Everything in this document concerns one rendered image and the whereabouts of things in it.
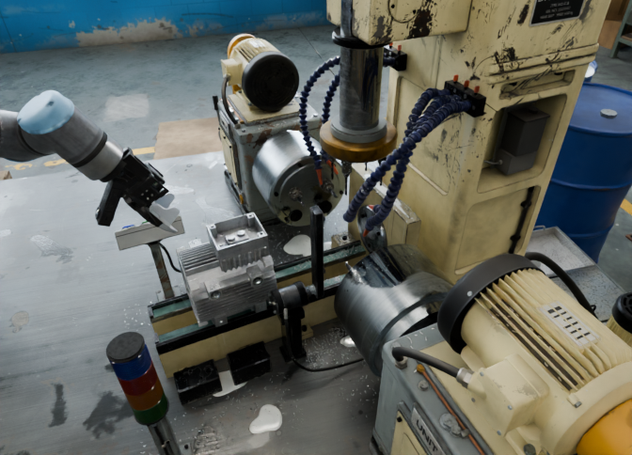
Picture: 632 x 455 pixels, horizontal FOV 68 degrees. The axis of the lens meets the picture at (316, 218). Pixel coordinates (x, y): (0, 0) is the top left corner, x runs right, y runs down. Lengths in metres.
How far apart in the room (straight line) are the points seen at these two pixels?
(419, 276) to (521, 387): 0.38
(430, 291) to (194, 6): 5.98
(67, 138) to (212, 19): 5.79
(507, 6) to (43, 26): 6.30
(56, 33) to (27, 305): 5.49
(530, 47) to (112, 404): 1.22
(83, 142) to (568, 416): 0.87
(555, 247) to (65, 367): 2.01
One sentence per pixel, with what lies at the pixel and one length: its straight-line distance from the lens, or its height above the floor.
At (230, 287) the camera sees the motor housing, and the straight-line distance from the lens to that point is 1.11.
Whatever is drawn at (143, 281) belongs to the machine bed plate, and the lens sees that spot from 1.57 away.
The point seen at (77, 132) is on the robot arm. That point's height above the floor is 1.45.
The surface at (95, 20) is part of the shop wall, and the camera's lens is 6.77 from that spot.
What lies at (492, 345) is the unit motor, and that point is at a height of 1.30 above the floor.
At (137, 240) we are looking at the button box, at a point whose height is 1.06.
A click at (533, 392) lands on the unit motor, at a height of 1.31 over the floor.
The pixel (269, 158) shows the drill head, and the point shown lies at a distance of 1.42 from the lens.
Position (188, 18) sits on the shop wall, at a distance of 6.68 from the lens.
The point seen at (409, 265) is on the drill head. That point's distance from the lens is 1.00.
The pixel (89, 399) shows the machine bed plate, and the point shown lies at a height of 0.80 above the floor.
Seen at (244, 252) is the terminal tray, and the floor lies 1.12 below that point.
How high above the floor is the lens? 1.84
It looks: 38 degrees down
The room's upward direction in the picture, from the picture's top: 1 degrees counter-clockwise
